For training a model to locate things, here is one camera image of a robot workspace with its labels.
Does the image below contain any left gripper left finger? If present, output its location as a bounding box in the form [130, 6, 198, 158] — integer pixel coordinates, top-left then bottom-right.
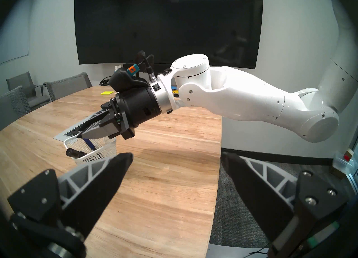
[7, 152, 134, 240]

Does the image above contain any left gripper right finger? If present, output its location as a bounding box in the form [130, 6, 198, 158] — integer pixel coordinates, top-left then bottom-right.
[220, 152, 350, 244]

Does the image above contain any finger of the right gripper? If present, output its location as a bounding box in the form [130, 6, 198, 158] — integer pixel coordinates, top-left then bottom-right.
[81, 108, 115, 132]
[77, 119, 123, 140]

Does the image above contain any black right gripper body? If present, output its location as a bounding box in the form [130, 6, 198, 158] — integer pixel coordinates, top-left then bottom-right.
[110, 86, 162, 140]

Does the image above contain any white mesh pen holder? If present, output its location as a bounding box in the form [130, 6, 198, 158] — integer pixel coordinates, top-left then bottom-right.
[64, 136, 116, 164]

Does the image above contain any black permanent marker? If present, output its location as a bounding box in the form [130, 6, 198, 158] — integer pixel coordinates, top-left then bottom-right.
[66, 148, 87, 158]

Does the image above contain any grey table outlet panel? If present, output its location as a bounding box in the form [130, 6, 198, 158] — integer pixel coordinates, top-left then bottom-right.
[54, 112, 101, 142]

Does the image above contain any grey mesh office chair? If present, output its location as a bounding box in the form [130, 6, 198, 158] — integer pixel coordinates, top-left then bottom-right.
[43, 72, 93, 102]
[0, 86, 31, 131]

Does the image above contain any grey office chair with armrests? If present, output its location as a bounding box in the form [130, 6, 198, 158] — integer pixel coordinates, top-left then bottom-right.
[6, 72, 44, 108]

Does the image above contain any clear plastic storage box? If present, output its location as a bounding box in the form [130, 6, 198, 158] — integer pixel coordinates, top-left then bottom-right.
[333, 147, 358, 177]

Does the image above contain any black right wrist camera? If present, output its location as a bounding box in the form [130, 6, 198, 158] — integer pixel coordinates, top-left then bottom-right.
[110, 66, 149, 93]

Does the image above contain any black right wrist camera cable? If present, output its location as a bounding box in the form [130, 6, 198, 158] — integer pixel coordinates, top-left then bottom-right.
[136, 51, 157, 82]

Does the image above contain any large black wall screen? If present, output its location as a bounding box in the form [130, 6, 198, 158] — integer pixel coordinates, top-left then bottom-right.
[74, 0, 263, 69]

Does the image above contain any large wall glass board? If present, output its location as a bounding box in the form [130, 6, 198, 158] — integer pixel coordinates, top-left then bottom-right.
[0, 6, 29, 64]

